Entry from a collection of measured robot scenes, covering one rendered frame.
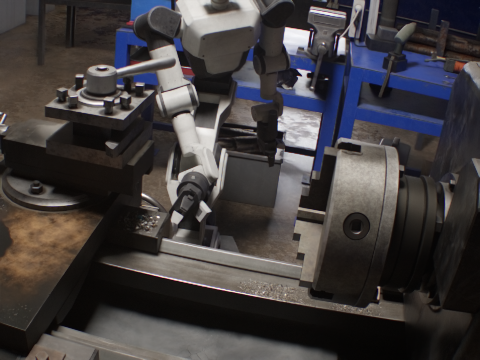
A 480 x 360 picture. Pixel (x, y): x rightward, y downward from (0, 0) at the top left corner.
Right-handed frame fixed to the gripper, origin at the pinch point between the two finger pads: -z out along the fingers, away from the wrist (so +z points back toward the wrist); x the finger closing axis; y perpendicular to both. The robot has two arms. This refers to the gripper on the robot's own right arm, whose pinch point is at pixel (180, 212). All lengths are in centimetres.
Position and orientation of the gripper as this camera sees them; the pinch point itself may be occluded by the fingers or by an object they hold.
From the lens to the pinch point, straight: 169.3
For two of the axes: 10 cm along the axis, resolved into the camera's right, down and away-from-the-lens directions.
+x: -5.3, 7.0, 4.8
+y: -8.3, -5.5, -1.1
